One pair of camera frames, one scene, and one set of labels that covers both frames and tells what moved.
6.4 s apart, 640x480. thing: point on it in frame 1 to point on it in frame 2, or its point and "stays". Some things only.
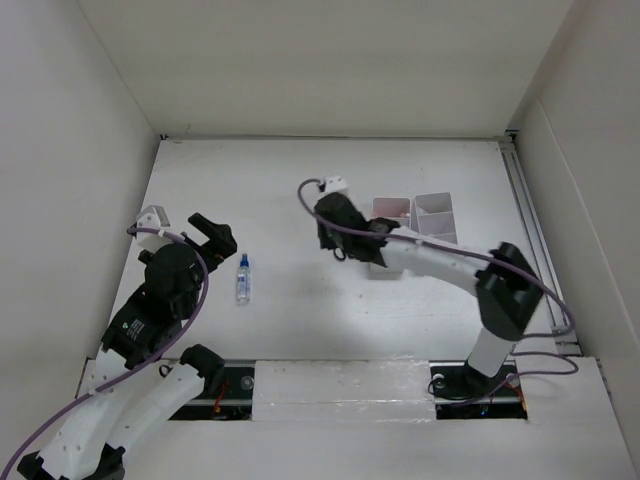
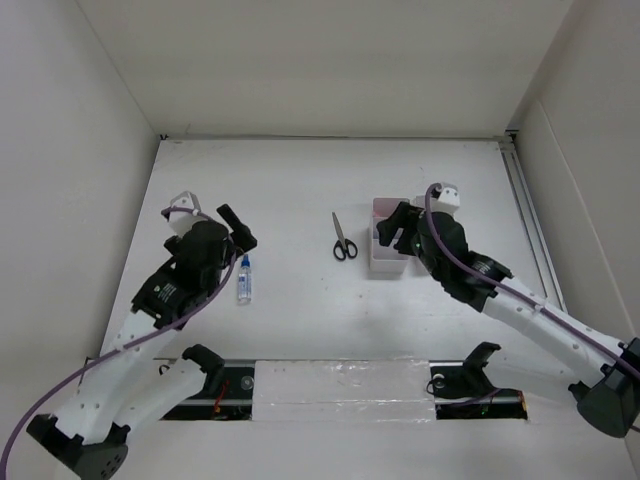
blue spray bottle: (243, 284) stays
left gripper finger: (220, 235) to (241, 234)
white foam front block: (342, 390) stays
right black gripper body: (331, 240) to (431, 259)
